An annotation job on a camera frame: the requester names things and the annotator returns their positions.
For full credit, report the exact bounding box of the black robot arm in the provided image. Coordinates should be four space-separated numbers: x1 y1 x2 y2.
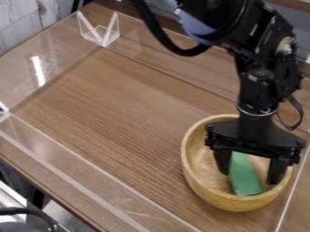
175 0 304 185

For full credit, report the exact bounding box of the green rectangular block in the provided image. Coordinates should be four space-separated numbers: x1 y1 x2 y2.
228 151 263 196

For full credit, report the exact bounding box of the clear acrylic corner bracket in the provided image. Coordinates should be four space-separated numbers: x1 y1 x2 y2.
76 11 120 47

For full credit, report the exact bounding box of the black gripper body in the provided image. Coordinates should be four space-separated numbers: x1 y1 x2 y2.
204 111 304 165

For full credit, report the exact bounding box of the clear acrylic tray wall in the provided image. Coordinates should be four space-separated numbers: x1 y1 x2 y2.
0 111 200 232

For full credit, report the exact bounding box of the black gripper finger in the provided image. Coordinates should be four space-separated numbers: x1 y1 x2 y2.
212 146 232 175
266 159 291 185

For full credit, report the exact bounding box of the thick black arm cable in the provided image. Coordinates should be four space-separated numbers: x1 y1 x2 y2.
131 0 214 58

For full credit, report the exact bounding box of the black cable bottom left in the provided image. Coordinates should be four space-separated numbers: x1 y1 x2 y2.
0 206 59 232

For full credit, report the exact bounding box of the brown wooden bowl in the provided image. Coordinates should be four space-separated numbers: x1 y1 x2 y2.
180 114 292 212

